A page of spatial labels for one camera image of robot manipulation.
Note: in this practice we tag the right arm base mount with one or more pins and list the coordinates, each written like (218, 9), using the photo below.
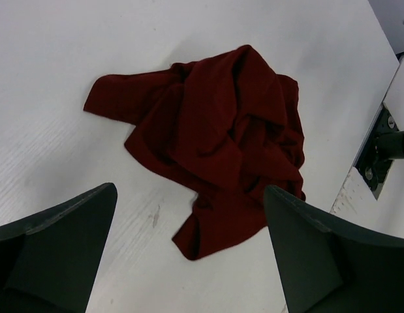
(382, 146)

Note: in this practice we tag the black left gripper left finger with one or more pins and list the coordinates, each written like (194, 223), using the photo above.
(49, 260)

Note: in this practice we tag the dark red t shirt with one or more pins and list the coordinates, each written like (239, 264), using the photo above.
(226, 127)

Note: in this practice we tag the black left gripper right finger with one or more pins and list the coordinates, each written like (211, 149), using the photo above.
(327, 264)

